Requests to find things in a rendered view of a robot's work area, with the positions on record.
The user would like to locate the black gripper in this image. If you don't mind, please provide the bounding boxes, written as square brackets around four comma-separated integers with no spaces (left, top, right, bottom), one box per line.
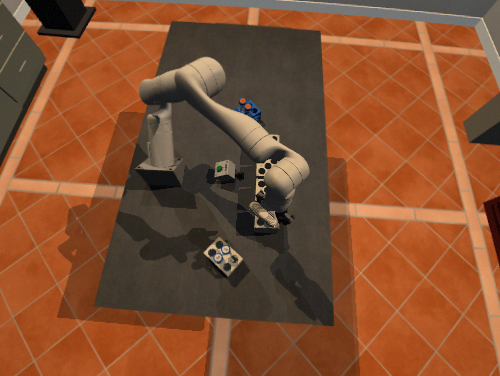
[256,190,295,225]

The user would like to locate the blue tube rack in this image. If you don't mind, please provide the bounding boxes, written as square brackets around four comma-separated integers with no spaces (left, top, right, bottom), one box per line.
[234,100,261,121]

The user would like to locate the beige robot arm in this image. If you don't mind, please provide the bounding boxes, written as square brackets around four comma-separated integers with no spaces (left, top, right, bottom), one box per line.
[139,57,309,228]

